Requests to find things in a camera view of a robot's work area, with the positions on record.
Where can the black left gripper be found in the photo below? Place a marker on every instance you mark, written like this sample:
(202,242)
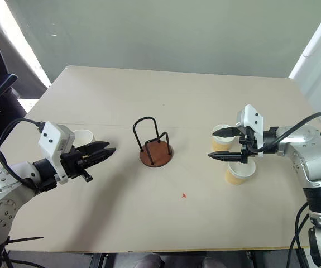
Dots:
(72,163)

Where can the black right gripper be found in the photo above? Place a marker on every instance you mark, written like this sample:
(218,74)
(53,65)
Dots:
(249,142)

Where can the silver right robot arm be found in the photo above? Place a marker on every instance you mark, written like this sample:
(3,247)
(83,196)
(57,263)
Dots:
(302,156)

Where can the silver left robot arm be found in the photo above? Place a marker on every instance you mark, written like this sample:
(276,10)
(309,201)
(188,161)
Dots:
(1,192)

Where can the black zip tie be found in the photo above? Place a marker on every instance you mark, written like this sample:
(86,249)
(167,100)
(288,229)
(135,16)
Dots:
(23,239)

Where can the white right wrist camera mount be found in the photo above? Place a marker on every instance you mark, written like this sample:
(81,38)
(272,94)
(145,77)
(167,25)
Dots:
(253,117)

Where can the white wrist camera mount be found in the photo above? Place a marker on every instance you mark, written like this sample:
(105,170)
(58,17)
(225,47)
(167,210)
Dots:
(51,136)
(253,117)

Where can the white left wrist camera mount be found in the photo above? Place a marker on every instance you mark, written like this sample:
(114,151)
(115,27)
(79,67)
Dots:
(51,136)

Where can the black table frame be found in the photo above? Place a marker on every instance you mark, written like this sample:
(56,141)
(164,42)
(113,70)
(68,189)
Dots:
(98,261)

